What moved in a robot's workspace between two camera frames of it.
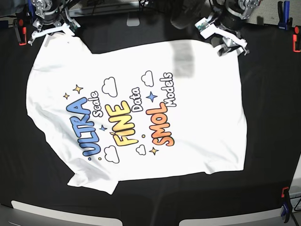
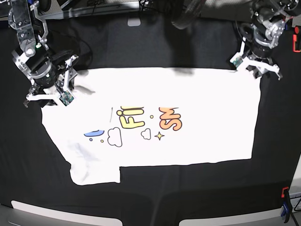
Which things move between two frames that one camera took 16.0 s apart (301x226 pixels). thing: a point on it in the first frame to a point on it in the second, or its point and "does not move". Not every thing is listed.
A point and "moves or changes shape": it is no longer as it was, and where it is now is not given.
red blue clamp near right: (287, 207) does not move
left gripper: (44, 28) to (55, 86)
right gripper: (231, 43) to (258, 65)
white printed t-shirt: (158, 109) moves or changes shape
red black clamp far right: (297, 39) does not move
